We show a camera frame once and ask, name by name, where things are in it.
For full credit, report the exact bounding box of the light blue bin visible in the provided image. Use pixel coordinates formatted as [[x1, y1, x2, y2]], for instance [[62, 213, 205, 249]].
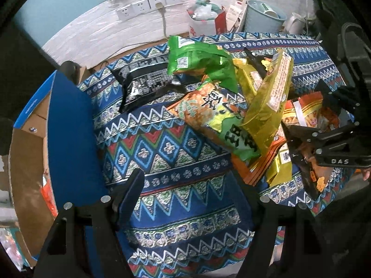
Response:
[[238, 0, 287, 33]]

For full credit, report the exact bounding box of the white red paper bag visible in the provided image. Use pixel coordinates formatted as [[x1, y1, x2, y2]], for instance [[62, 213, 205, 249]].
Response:
[[188, 6, 221, 38]]

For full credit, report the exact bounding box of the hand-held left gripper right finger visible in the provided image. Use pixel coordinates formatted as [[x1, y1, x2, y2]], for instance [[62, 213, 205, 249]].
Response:
[[232, 165, 338, 278]]

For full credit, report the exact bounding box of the flat orange snack packet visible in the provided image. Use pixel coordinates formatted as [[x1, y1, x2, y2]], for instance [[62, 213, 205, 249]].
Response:
[[246, 127, 288, 186]]

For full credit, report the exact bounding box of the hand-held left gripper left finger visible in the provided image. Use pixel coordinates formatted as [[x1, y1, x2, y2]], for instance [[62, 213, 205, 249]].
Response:
[[34, 168, 145, 278]]

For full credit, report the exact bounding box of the white paper packaging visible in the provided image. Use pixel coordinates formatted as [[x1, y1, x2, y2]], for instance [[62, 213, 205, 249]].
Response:
[[226, 0, 249, 32]]

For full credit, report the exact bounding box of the white kettle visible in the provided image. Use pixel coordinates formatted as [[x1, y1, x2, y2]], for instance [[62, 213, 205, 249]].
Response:
[[285, 12, 308, 35]]

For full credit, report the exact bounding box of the orange and green snack bag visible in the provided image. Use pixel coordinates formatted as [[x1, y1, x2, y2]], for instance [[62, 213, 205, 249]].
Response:
[[166, 82, 261, 163]]

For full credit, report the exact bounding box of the small yellow snack packet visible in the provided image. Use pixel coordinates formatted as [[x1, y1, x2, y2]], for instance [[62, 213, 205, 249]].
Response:
[[267, 148, 293, 188]]

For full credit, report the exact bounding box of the small cardboard box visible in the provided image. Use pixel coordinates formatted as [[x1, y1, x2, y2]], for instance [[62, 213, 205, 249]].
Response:
[[77, 66, 89, 85]]

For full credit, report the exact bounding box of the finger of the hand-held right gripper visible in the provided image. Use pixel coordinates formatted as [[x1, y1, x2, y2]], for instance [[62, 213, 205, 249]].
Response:
[[285, 122, 371, 170], [243, 47, 269, 77]]

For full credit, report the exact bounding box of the gold snack bag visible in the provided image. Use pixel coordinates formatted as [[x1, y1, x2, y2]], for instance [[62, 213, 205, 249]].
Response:
[[233, 48, 294, 158]]

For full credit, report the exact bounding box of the clear plastic trash bag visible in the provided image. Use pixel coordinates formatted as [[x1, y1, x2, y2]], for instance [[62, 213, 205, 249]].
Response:
[[187, 0, 223, 21]]

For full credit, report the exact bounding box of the dark cabinet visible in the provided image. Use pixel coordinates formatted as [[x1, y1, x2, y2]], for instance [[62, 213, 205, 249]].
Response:
[[0, 20, 62, 122]]

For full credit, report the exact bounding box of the dark orange snack bag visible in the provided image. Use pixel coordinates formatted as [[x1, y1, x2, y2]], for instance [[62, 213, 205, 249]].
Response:
[[300, 151, 341, 201]]

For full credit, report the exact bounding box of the cardboard box with blue flap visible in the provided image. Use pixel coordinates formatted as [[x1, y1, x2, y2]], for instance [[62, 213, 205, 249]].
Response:
[[8, 69, 116, 268]]

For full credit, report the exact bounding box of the beige plug with cable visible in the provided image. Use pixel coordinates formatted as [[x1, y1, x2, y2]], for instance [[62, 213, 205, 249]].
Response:
[[156, 2, 169, 39]]

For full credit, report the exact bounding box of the black snack bag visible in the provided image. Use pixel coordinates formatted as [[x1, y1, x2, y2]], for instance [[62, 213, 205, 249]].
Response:
[[112, 61, 186, 113]]

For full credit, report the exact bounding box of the orange striped snack bag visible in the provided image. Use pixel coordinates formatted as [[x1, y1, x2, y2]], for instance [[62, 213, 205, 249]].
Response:
[[282, 91, 340, 131]]

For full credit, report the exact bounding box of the black camera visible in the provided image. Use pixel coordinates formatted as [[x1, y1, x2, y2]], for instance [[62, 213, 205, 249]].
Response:
[[59, 61, 81, 84]]

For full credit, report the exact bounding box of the blue patterned cloth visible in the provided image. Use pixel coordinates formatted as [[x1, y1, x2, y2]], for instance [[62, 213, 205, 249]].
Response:
[[77, 32, 355, 278]]

